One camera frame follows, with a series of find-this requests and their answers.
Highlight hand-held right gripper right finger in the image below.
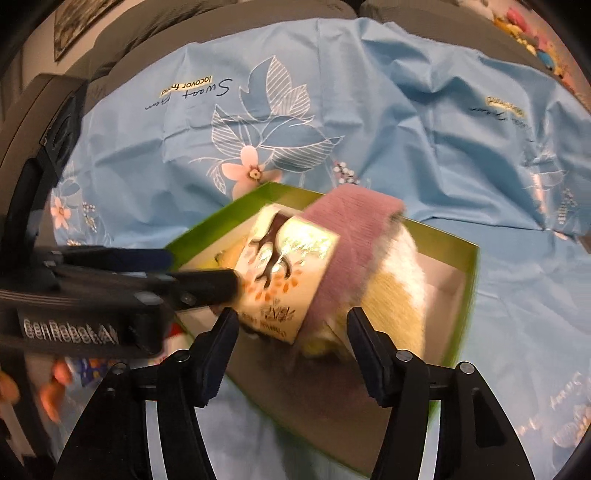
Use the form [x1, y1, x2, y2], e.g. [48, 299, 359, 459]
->
[346, 307, 537, 480]

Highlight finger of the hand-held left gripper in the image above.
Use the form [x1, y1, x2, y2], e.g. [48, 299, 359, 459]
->
[161, 269, 243, 310]
[44, 246, 176, 278]

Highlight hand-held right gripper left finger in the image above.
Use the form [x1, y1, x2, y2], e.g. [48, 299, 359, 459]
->
[52, 307, 241, 480]

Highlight green box with white inside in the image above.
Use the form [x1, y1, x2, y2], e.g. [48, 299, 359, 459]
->
[164, 181, 482, 479]

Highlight fluffy yellow pink socks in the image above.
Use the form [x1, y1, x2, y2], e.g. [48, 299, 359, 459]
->
[230, 186, 408, 346]

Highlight person's left hand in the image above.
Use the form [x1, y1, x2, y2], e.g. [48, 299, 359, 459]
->
[0, 369, 65, 424]

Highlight light blue floral bed sheet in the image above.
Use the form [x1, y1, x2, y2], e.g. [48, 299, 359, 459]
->
[48, 16, 591, 480]

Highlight narrow framed landscape painting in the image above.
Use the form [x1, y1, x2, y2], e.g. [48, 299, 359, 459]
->
[52, 0, 126, 62]

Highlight grey sofa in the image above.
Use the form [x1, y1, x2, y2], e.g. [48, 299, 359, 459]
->
[60, 0, 571, 90]

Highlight pile of colourful plush toys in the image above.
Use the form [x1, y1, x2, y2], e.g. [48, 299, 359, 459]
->
[492, 7, 580, 90]

